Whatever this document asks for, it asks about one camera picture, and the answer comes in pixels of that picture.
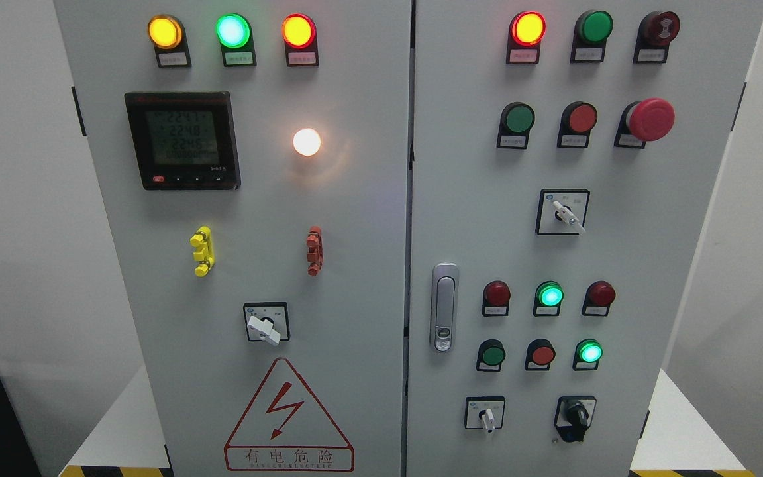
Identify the white rotary light switch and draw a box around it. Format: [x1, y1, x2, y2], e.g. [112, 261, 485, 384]
[242, 302, 291, 346]

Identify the clear small light bulb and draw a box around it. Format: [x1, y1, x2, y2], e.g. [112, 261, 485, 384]
[293, 128, 322, 157]

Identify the dark red lamp left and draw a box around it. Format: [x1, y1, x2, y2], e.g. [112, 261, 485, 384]
[482, 280, 511, 317]

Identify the dark red lamp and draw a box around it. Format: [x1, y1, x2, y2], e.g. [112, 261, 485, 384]
[482, 280, 511, 317]
[582, 280, 617, 317]

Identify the left grey cabinet door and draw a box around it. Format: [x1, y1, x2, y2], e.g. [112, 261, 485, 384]
[54, 1, 411, 476]

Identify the grey cabinet door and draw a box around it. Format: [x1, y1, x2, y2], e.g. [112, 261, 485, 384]
[54, 1, 411, 476]
[406, 1, 763, 476]

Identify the green push button lower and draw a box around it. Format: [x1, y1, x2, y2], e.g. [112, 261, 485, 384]
[476, 339, 507, 372]

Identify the green push button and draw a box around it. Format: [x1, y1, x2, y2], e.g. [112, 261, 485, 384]
[476, 339, 507, 372]
[496, 101, 536, 149]

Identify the green lit lamp middle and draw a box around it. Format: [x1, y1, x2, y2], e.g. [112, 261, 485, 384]
[533, 280, 564, 317]

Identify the green push button upper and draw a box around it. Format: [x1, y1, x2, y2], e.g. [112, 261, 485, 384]
[496, 101, 536, 149]

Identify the red push button lower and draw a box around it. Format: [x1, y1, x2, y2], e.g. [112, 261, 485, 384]
[525, 338, 555, 371]

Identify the red push button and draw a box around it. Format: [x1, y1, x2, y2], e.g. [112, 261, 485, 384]
[556, 101, 597, 149]
[525, 338, 555, 371]

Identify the right grey cabinet door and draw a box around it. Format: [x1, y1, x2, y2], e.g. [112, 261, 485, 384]
[406, 1, 763, 476]

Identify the red electric hazard warning sticker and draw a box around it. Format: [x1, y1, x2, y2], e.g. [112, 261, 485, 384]
[224, 357, 355, 473]

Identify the black digital power meter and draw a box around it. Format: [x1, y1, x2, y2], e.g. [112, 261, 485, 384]
[125, 91, 241, 191]

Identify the red ringed lit indicator lamp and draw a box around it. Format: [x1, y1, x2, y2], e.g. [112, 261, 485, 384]
[281, 13, 320, 67]

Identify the dark red lamp right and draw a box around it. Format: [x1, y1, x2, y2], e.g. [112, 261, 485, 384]
[582, 280, 617, 317]

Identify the red push button upper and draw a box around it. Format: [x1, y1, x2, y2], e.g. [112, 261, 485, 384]
[556, 101, 597, 149]

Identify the green lit button lower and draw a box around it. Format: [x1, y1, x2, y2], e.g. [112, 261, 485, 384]
[572, 338, 603, 371]

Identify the green lit indicator lamp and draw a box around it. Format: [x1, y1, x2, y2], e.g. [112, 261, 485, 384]
[215, 13, 256, 67]

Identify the red lit lamp right door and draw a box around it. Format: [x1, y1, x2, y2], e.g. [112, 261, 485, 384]
[506, 10, 547, 64]

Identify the black rotary selector knob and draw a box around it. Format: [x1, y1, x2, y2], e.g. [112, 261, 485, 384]
[554, 396, 597, 442]

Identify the red emergency stop mushroom button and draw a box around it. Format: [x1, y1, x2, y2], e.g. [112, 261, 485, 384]
[614, 97, 676, 149]

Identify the yellow indicator lamp top left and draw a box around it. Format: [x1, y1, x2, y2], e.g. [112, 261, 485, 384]
[146, 13, 191, 68]

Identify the dark green indicator lamp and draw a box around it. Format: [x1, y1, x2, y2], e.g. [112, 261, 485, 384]
[570, 10, 614, 63]

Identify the dark red buzzer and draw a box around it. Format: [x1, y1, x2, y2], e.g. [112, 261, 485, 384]
[633, 10, 680, 64]

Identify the silver door lock handle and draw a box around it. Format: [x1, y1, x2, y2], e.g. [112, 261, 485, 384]
[429, 262, 458, 353]

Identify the white rotary switch right upper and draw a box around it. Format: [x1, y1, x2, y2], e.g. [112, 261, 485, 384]
[536, 188, 590, 235]

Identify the white rotary switch lower right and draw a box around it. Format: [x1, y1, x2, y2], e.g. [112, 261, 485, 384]
[464, 396, 506, 434]

